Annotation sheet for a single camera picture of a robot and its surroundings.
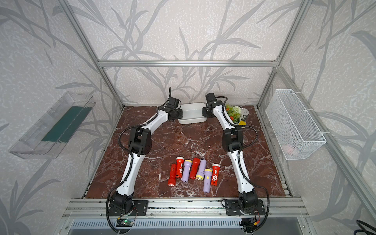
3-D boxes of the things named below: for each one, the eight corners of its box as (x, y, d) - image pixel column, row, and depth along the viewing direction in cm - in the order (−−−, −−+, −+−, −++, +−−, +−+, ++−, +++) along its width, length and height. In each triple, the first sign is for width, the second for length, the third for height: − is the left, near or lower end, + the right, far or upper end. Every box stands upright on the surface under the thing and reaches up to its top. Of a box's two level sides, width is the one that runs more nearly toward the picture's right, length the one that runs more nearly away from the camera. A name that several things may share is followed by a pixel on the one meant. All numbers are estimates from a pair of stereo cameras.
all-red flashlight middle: (188, 178, 86) (188, 176, 83) (193, 159, 93) (193, 157, 90) (196, 180, 85) (196, 178, 82) (200, 161, 92) (200, 158, 90)
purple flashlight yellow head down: (195, 179, 85) (195, 177, 82) (200, 160, 92) (200, 158, 90) (202, 181, 84) (203, 179, 82) (207, 161, 92) (207, 159, 89)
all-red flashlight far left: (168, 186, 83) (167, 184, 80) (170, 166, 90) (169, 163, 87) (175, 186, 83) (174, 184, 80) (176, 166, 90) (176, 163, 87)
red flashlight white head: (174, 177, 85) (174, 176, 83) (176, 159, 93) (176, 156, 90) (183, 177, 85) (183, 176, 83) (184, 159, 93) (184, 156, 90)
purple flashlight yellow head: (181, 181, 84) (180, 179, 81) (185, 161, 92) (185, 158, 89) (188, 182, 84) (187, 180, 81) (191, 162, 91) (191, 159, 89)
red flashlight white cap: (210, 185, 83) (210, 183, 80) (212, 165, 91) (212, 162, 88) (218, 186, 83) (219, 184, 80) (219, 166, 90) (220, 164, 87)
